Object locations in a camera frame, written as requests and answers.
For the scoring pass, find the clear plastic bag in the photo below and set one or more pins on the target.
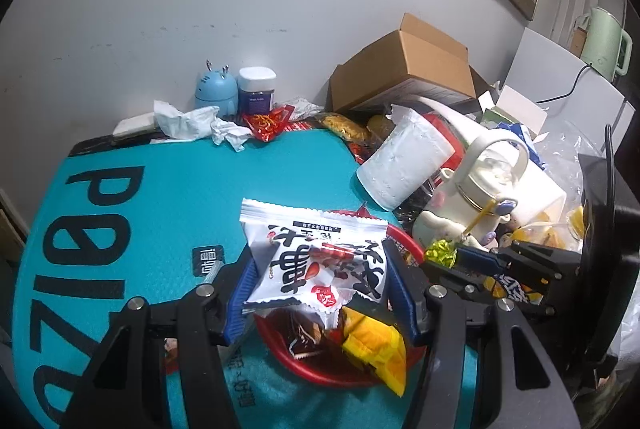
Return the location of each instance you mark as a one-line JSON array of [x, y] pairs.
[[565, 149]]

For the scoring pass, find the white paper box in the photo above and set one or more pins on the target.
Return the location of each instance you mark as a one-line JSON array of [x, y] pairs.
[[520, 109]]

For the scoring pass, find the green lollipop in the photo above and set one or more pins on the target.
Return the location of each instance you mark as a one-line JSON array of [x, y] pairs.
[[440, 254]]

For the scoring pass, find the green electric kettle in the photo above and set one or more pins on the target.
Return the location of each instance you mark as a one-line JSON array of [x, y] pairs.
[[602, 44]]

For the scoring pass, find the white-lidded blue jar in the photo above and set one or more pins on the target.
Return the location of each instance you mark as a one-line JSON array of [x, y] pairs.
[[256, 96]]

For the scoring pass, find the white teapot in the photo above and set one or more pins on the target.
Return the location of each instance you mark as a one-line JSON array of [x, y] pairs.
[[480, 189]]

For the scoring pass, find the brown cardboard box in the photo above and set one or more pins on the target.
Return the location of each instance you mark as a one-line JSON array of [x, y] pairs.
[[400, 64]]

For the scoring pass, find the white black-print snack packet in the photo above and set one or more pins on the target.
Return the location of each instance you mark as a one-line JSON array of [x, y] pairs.
[[320, 259]]

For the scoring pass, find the crumpled white tissue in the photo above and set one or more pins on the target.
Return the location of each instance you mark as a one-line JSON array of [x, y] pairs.
[[185, 124]]

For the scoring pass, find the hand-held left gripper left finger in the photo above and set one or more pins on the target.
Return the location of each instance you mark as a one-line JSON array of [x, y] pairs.
[[240, 294]]

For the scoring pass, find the white tissue pack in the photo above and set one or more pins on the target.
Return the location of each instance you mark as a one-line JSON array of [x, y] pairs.
[[132, 125]]

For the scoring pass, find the blue round humidifier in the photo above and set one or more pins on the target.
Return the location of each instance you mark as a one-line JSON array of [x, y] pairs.
[[215, 91]]

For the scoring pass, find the red plastic basket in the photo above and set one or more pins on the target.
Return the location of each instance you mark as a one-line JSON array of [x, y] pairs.
[[310, 369]]

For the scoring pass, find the yellow snack packet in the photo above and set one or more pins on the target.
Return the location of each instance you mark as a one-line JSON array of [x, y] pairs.
[[380, 349]]

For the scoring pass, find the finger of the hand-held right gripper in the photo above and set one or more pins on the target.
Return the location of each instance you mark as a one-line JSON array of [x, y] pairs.
[[475, 259], [545, 261]]

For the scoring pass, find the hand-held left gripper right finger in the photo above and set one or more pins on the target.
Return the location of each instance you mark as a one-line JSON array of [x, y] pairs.
[[400, 289]]

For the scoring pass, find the white cabinet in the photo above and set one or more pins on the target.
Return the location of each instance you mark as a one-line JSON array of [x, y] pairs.
[[560, 74]]

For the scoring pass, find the gold brown snack packet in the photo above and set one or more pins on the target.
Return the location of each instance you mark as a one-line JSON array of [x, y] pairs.
[[305, 334]]

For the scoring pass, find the red chili snack packet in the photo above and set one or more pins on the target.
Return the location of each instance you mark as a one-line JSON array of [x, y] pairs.
[[267, 124]]

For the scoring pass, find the yellow cookie packet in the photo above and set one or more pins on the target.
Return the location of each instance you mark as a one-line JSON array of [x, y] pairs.
[[345, 124]]

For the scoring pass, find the wrapped toilet paper roll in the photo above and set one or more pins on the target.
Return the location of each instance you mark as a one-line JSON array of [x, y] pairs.
[[400, 164]]

